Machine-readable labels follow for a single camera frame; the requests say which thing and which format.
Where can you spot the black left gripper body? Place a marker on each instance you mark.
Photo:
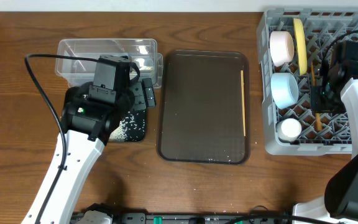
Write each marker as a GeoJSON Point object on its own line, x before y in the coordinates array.
{"type": "Point", "coordinates": [148, 93]}

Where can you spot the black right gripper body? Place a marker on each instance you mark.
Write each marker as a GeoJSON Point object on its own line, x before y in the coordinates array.
{"type": "Point", "coordinates": [321, 101]}

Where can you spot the wooden chopstick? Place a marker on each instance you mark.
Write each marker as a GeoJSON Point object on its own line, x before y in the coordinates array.
{"type": "Point", "coordinates": [243, 103]}
{"type": "Point", "coordinates": [319, 125]}

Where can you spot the rice pile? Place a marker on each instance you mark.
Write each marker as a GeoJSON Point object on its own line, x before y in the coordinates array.
{"type": "Point", "coordinates": [131, 128]}

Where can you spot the light blue bowl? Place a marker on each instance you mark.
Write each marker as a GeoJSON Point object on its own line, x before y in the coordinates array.
{"type": "Point", "coordinates": [284, 90]}

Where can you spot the white cup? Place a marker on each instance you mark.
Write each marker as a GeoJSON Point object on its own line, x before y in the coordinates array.
{"type": "Point", "coordinates": [288, 130]}

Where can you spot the yellow plate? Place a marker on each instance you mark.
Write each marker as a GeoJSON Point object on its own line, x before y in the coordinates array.
{"type": "Point", "coordinates": [300, 45]}

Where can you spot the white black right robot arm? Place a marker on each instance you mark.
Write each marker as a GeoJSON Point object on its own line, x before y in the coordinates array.
{"type": "Point", "coordinates": [338, 93]}

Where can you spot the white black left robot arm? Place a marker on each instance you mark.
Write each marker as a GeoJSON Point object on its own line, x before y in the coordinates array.
{"type": "Point", "coordinates": [91, 112]}

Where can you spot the black food waste tray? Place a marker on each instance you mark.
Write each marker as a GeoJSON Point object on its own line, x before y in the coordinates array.
{"type": "Point", "coordinates": [73, 92]}

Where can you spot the clear plastic waste bin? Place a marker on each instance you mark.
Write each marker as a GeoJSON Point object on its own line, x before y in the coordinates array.
{"type": "Point", "coordinates": [77, 72]}

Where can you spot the grey dishwasher rack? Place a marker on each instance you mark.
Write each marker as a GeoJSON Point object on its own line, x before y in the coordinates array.
{"type": "Point", "coordinates": [321, 26]}

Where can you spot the dark brown serving tray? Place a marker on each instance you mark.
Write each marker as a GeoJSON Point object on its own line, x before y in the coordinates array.
{"type": "Point", "coordinates": [201, 109]}

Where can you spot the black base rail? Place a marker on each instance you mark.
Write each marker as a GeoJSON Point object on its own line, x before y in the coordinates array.
{"type": "Point", "coordinates": [100, 213]}

